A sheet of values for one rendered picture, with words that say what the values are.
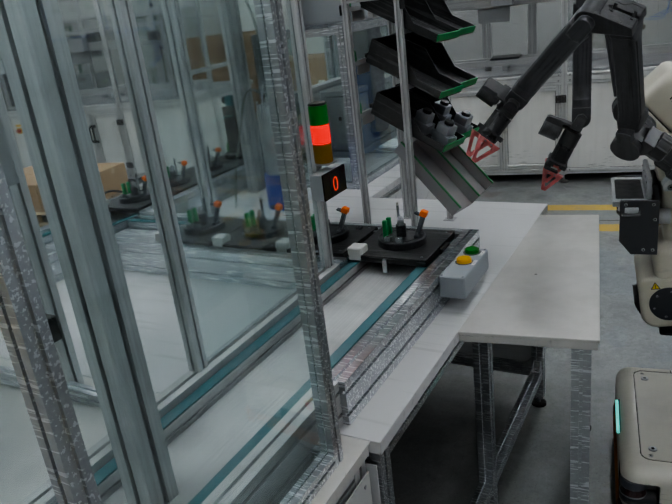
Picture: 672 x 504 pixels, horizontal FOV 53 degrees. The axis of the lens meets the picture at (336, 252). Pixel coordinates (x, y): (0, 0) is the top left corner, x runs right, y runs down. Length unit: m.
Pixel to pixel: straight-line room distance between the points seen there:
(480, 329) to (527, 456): 1.07
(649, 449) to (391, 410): 1.09
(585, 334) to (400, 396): 0.49
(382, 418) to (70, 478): 0.76
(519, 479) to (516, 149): 3.82
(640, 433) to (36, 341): 1.97
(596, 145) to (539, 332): 4.33
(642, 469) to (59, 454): 1.80
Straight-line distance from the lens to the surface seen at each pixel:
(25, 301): 0.70
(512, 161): 5.99
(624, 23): 1.63
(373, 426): 1.37
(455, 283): 1.74
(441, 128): 2.10
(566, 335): 1.67
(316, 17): 3.15
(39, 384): 0.72
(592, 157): 5.95
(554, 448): 2.73
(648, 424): 2.42
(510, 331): 1.69
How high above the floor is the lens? 1.65
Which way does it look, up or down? 21 degrees down
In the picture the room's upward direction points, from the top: 7 degrees counter-clockwise
